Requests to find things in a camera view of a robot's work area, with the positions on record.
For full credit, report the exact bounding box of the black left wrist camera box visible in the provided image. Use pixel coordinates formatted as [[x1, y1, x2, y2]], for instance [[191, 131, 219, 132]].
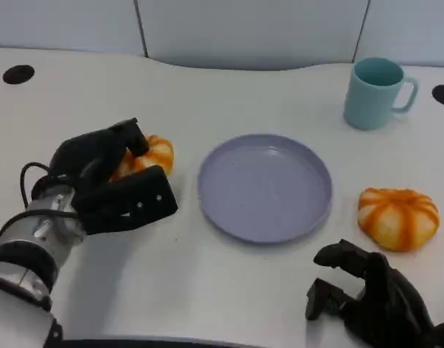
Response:
[[72, 165, 179, 236]]

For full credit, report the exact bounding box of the lilac plate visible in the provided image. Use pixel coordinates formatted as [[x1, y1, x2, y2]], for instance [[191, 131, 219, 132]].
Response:
[[197, 133, 334, 246]]

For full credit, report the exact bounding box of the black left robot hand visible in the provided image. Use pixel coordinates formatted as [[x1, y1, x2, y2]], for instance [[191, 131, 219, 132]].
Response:
[[49, 117, 152, 194]]

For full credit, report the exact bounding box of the orange white toy bread roll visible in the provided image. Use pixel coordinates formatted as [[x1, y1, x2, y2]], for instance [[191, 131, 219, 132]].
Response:
[[357, 187, 441, 253], [108, 134, 175, 183]]

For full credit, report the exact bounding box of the pale green mug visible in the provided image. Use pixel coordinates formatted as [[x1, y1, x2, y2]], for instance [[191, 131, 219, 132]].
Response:
[[343, 57, 420, 131]]

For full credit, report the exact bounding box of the grey desk partition panel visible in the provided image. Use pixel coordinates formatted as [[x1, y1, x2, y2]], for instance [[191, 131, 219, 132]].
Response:
[[0, 0, 149, 59], [134, 0, 371, 72], [351, 0, 444, 68]]

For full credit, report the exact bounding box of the dark robot torso edge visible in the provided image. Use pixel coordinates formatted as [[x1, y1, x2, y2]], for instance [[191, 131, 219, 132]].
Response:
[[60, 339, 254, 348]]

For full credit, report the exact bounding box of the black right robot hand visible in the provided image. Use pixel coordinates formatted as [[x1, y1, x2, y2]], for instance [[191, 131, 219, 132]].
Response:
[[304, 239, 437, 348]]

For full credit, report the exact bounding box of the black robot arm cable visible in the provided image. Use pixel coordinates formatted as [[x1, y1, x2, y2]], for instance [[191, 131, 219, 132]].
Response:
[[20, 162, 81, 220]]

